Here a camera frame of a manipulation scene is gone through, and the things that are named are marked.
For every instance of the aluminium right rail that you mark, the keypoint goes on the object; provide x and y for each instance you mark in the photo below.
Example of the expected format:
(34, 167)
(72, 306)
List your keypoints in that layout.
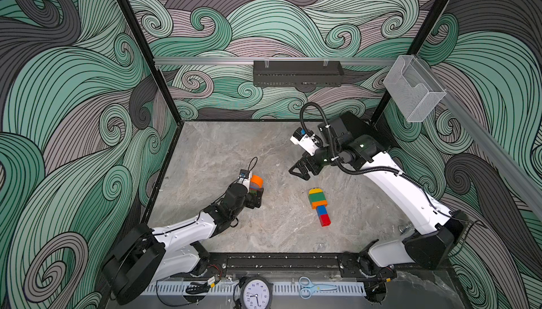
(465, 101)

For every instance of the red square lego brick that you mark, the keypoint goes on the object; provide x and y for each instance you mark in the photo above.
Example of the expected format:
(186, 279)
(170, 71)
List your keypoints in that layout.
(324, 220)

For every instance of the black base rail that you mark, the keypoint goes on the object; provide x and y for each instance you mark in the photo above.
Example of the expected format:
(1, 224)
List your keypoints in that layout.
(279, 262)

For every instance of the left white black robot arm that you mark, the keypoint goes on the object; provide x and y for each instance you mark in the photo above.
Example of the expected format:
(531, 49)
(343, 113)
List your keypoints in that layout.
(208, 223)

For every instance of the clear plastic wall holder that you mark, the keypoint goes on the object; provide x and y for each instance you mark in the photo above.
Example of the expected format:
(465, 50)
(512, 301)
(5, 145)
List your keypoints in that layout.
(414, 87)

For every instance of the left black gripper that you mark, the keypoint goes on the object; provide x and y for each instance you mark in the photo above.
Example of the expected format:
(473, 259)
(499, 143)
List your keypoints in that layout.
(252, 200)

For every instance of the aluminium back rail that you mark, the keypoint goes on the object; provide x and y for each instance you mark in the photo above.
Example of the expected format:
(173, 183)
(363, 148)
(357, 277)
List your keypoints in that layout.
(248, 61)

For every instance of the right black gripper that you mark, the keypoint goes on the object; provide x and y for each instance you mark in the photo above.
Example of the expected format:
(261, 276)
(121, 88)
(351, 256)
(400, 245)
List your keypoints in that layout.
(300, 164)

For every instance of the green long lego brick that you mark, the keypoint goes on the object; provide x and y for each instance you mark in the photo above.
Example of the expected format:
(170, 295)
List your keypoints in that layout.
(313, 198)

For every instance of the black briefcase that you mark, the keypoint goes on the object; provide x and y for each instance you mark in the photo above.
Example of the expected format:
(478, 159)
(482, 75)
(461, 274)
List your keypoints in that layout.
(364, 127)

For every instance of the aluminium rail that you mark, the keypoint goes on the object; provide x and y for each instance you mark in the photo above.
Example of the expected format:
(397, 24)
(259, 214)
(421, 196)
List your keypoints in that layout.
(248, 61)
(465, 101)

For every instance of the blue square lego brick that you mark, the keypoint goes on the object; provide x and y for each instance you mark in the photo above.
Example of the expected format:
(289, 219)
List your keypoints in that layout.
(321, 210)

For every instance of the orange curved lego brick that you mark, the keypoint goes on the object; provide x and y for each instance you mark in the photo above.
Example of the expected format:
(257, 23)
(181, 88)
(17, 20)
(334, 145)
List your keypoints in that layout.
(257, 181)

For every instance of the orange long lego brick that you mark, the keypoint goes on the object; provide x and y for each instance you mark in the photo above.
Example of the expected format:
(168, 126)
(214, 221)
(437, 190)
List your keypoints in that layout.
(321, 203)

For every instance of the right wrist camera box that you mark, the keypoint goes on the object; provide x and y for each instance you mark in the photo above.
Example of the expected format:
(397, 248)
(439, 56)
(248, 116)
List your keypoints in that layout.
(329, 146)

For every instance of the white analog clock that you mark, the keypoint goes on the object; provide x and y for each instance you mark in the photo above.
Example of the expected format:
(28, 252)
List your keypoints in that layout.
(256, 293)

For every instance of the light blue scissors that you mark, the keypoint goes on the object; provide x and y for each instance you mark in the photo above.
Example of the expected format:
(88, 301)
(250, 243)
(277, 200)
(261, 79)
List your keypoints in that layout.
(308, 288)

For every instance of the yellow curved lego brick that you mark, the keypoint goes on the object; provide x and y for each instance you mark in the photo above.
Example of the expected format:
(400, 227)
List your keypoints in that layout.
(315, 191)

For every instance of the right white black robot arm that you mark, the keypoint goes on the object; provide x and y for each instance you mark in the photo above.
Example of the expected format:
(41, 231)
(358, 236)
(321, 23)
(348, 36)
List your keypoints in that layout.
(433, 231)

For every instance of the white slotted cable duct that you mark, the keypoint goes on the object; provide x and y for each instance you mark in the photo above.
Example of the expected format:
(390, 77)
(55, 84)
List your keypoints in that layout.
(355, 289)

